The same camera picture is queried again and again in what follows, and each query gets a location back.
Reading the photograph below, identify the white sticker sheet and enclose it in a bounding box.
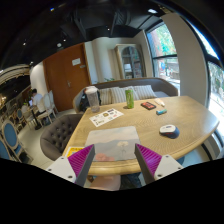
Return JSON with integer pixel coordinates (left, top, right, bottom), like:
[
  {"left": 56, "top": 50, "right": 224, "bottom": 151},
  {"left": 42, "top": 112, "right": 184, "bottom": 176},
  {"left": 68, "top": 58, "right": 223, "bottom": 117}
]
[{"left": 90, "top": 108, "right": 123, "bottom": 127}]

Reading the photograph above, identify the striped cushion left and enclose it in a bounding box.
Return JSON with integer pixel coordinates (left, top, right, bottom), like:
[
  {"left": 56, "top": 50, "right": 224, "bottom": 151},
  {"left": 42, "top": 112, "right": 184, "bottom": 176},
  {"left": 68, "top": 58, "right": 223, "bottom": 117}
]
[{"left": 99, "top": 88, "right": 112, "bottom": 105}]

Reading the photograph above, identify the grey tufted armchair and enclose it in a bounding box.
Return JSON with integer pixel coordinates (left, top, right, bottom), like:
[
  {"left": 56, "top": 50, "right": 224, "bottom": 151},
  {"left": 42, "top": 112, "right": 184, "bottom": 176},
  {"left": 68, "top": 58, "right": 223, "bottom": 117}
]
[{"left": 40, "top": 114, "right": 82, "bottom": 161}]

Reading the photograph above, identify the striped cushion right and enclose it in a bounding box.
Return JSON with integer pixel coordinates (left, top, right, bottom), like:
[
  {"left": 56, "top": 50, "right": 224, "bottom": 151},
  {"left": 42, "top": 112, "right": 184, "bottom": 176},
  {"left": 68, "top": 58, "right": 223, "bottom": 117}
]
[{"left": 134, "top": 85, "right": 156, "bottom": 100}]

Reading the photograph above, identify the blue upholstered chair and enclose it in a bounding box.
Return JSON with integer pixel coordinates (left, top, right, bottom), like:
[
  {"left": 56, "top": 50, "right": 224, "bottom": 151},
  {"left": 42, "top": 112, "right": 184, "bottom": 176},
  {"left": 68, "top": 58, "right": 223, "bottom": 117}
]
[{"left": 2, "top": 120, "right": 23, "bottom": 157}]

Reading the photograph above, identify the white and navy computer mouse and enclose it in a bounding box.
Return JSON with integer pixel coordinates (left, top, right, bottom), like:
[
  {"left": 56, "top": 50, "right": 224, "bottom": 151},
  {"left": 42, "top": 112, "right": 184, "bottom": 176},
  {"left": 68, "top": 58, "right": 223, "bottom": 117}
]
[{"left": 159, "top": 125, "right": 180, "bottom": 139}]

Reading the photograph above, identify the small blue eraser block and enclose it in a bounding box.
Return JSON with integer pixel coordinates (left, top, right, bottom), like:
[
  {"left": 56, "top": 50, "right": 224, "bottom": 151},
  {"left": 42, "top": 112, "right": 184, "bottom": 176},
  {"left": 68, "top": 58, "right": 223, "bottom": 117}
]
[{"left": 156, "top": 109, "right": 167, "bottom": 115}]

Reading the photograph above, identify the striped cushion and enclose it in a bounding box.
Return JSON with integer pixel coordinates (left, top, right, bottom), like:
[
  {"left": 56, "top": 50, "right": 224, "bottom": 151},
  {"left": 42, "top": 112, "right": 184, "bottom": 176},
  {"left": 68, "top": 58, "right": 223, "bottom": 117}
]
[
  {"left": 134, "top": 85, "right": 156, "bottom": 100},
  {"left": 111, "top": 87, "right": 126, "bottom": 104},
  {"left": 99, "top": 88, "right": 112, "bottom": 105}
]

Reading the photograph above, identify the yellow paper card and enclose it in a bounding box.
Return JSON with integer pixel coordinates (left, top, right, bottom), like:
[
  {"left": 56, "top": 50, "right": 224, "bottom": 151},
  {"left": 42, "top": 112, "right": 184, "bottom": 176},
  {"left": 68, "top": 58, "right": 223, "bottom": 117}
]
[{"left": 65, "top": 147, "right": 84, "bottom": 158}]

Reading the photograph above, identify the orange wooden door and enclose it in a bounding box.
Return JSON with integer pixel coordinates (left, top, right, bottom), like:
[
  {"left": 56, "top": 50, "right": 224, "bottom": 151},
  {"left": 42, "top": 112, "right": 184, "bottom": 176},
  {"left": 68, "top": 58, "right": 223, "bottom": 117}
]
[{"left": 43, "top": 43, "right": 91, "bottom": 112}]

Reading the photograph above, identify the white small packet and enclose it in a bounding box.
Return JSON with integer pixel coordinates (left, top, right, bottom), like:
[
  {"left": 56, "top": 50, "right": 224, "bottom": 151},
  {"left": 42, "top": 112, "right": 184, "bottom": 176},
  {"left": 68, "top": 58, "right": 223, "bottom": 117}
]
[{"left": 154, "top": 98, "right": 165, "bottom": 107}]

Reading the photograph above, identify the seated person in white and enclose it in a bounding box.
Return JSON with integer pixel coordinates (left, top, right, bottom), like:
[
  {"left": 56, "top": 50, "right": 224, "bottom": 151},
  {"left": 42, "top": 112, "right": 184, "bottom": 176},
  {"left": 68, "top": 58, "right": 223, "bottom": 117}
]
[{"left": 32, "top": 89, "right": 46, "bottom": 116}]

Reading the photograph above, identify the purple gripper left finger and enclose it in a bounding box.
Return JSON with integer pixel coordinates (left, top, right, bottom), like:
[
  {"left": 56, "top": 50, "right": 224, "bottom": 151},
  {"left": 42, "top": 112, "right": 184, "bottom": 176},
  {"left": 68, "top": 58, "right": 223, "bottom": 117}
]
[{"left": 47, "top": 145, "right": 95, "bottom": 187}]

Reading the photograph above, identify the grey sofa bench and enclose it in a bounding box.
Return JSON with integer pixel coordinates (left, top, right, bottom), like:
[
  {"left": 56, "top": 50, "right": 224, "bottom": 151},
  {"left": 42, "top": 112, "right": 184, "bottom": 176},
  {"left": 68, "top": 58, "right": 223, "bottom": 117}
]
[{"left": 72, "top": 77, "right": 180, "bottom": 114}]

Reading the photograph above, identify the green drink can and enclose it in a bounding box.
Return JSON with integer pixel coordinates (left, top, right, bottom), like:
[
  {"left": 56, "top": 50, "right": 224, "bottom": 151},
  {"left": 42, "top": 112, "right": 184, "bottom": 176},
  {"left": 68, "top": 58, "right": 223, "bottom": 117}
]
[{"left": 125, "top": 89, "right": 134, "bottom": 109}]

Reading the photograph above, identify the wooden glass display cabinet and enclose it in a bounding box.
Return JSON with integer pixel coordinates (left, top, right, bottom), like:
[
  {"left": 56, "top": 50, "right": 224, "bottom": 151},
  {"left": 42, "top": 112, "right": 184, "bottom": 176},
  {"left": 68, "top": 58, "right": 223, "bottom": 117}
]
[{"left": 115, "top": 44, "right": 146, "bottom": 79}]

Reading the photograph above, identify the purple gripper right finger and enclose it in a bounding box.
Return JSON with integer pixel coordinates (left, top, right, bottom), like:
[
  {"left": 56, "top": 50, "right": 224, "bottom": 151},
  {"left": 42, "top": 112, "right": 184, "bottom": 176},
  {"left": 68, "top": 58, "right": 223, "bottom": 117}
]
[{"left": 134, "top": 144, "right": 183, "bottom": 184}]

